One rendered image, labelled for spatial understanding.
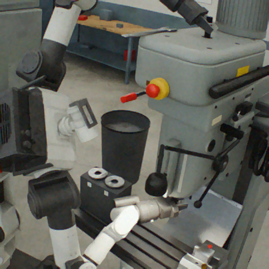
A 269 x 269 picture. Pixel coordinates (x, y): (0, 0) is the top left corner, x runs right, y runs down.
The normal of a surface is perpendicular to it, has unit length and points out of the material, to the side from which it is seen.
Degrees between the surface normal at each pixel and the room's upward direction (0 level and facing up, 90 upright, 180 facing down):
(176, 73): 90
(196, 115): 90
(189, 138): 90
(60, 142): 59
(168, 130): 90
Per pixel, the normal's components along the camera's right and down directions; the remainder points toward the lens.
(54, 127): 0.83, -0.23
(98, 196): -0.56, 0.34
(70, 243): 0.67, 0.14
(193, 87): -0.23, 0.43
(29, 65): -0.40, -0.09
